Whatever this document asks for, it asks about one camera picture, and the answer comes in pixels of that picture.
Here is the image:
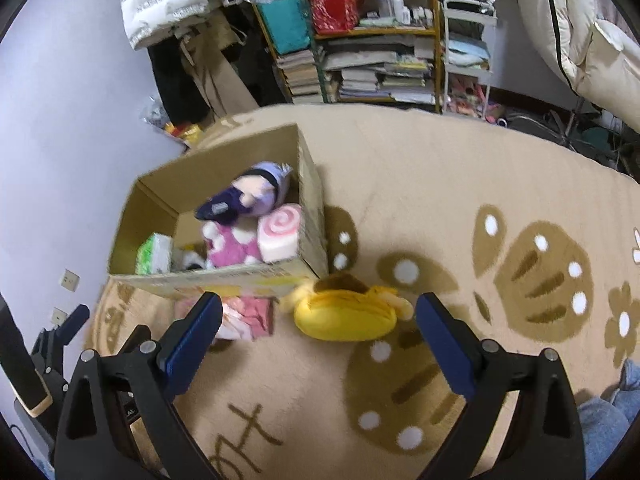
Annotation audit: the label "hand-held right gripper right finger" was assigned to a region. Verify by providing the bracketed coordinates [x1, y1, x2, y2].
[416, 292, 586, 480]

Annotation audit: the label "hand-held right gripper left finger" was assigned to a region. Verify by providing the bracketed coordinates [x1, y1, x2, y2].
[54, 291, 223, 480]

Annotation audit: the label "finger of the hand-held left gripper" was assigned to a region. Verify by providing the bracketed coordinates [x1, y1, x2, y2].
[47, 304, 92, 361]

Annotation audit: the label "green tissue pack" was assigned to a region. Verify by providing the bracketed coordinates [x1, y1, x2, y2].
[136, 232, 174, 276]

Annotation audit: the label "yellow plush toy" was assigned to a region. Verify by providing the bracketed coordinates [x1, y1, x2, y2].
[280, 274, 416, 343]

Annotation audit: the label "pink swirl roll plush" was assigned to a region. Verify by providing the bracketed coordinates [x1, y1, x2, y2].
[257, 203, 304, 264]

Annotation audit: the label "cardboard box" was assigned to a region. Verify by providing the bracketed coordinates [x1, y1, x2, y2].
[107, 122, 330, 301]

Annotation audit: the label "white-haired purple plush doll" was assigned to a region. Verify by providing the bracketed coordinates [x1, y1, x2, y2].
[195, 161, 293, 223]

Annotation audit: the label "pink packet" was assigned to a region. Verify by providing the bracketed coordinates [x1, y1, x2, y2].
[175, 296, 276, 343]

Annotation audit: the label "beige printed blanket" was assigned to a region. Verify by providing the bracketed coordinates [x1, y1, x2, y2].
[82, 105, 640, 480]

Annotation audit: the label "person's blue jeans leg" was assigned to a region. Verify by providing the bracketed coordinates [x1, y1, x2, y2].
[575, 360, 640, 480]

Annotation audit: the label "plastic bag with yellow things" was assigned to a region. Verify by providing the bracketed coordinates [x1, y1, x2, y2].
[141, 97, 203, 148]

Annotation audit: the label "pink toys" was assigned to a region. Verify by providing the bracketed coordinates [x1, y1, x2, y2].
[447, 75, 506, 123]

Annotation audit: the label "black coat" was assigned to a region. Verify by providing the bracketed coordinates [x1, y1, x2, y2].
[150, 35, 211, 126]

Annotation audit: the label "pile of magazines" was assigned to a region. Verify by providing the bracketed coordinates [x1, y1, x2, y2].
[322, 40, 438, 106]

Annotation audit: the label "beige coat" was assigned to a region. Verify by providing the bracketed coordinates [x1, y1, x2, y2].
[180, 10, 262, 121]

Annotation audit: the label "stack of old books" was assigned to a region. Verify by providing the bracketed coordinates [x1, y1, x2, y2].
[275, 49, 323, 106]

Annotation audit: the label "light blue cloth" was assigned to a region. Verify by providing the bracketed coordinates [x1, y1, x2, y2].
[445, 35, 491, 68]

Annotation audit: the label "wooden shelf rack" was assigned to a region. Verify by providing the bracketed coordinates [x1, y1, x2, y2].
[232, 0, 446, 113]

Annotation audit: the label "white trolley cart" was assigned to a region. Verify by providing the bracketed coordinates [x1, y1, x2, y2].
[440, 0, 498, 121]

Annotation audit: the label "teal bag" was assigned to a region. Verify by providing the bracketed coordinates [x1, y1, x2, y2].
[255, 0, 311, 56]

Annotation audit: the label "group of white bottles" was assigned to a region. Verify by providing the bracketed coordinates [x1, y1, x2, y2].
[370, 0, 436, 28]

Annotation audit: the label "white padded chair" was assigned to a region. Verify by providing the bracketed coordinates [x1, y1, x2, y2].
[515, 0, 640, 141]

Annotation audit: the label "red patterned bag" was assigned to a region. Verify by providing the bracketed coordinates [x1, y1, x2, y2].
[302, 0, 366, 36]

